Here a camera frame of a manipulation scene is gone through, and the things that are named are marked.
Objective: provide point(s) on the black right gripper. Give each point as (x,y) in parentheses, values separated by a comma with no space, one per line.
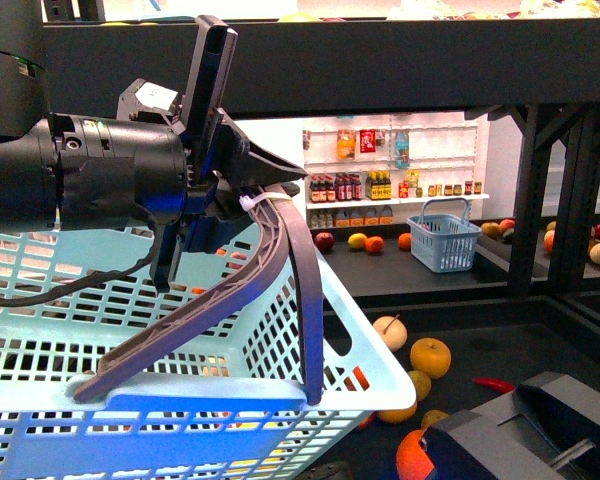
(548,427)

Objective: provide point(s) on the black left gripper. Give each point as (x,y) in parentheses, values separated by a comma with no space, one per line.
(224,164)

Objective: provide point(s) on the grey basket handle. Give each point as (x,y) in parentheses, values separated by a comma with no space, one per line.
(284,241)

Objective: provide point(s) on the large light blue basket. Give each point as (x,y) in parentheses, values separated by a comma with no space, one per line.
(228,404)

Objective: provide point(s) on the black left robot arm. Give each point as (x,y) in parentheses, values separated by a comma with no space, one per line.
(157,163)

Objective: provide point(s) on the white goods shelf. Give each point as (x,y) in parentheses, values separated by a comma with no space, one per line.
(382,169)

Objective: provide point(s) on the black upper shelf board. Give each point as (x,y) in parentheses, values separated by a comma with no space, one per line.
(329,68)

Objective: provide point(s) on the red chili pepper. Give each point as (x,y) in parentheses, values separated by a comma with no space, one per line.
(497,385)

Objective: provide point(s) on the brown kiwi lower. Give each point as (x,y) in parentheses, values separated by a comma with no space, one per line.
(431,417)

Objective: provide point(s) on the brown kiwi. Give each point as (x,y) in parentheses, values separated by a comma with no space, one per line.
(422,384)
(431,417)

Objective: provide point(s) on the dark red apple rear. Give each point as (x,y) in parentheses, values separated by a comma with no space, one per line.
(324,241)

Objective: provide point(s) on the brown kiwi upper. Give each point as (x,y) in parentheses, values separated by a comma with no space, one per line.
(422,384)

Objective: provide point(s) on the golden round pear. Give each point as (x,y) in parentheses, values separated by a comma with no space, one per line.
(431,356)

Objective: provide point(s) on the large orange front centre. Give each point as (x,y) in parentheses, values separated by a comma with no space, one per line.
(412,463)

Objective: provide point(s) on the orange beside red apple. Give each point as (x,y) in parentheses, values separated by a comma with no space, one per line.
(397,416)

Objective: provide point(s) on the yellow orange fruit rear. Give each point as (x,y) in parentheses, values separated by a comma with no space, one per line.
(357,242)

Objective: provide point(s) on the orange rear centre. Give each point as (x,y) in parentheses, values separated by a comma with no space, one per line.
(374,245)

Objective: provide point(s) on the orange beside small basket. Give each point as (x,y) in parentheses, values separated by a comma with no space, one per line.
(405,241)

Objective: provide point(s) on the small blue basket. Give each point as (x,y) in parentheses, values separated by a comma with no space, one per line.
(444,243)

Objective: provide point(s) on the white cable tie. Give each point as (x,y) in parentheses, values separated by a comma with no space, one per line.
(249,203)

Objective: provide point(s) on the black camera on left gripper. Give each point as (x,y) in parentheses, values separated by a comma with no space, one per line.
(213,52)

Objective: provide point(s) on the black shelf post right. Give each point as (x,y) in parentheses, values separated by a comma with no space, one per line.
(541,125)

